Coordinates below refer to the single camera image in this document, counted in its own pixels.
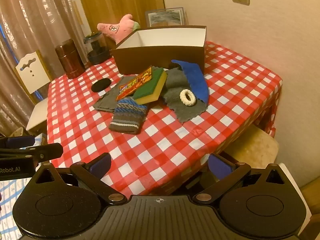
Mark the striped knitted sock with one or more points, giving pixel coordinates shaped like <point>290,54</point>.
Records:
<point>127,117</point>

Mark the sheer curtain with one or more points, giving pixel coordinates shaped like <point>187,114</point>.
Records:
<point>37,17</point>

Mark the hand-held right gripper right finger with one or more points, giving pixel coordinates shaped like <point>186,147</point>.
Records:
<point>220,167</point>

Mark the glass jar with green lid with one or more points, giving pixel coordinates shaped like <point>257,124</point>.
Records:
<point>96,41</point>

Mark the brown cardboard box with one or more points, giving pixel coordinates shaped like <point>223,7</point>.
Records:
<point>160,57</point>

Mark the dark grey cloth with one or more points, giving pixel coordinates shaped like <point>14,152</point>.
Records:
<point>107,100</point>

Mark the black bowl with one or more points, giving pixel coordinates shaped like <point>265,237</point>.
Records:
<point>98,57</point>

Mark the red checkered tablecloth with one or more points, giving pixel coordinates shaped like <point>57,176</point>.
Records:
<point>175,140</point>

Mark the light grey cloth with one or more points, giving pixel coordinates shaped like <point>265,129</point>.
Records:
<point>175,92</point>

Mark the colourful packet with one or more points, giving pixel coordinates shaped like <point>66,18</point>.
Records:
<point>135,82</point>

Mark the white scrunchie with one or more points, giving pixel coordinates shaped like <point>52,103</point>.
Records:
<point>183,101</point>

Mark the framed picture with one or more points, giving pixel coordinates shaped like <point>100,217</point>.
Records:
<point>165,16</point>

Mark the beige cushioned stool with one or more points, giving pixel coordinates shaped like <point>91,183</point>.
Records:
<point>252,145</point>

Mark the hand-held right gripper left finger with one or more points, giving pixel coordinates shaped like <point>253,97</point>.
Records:
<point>101,167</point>

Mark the white wooden chair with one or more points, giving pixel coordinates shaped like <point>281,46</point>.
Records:
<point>31,73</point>

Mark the brown cylindrical canister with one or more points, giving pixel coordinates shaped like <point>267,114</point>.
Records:
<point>70,58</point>

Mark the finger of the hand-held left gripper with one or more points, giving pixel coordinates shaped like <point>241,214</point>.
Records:
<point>47,151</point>
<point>21,141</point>

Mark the pink plush toy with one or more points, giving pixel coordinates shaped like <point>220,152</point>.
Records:
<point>117,28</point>

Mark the green and yellow sponge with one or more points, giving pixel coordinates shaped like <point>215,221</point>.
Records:
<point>147,90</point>

